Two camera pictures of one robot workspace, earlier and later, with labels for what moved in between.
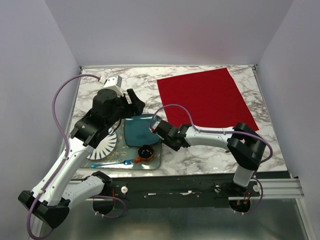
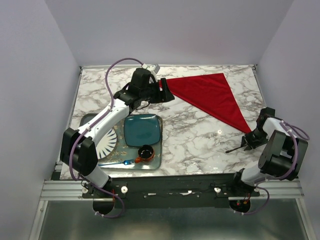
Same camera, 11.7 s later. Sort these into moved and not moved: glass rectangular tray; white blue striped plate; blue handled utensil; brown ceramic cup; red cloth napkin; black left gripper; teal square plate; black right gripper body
Moved: black left gripper; red cloth napkin; black right gripper body
Not moved: teal square plate; white blue striped plate; brown ceramic cup; glass rectangular tray; blue handled utensil
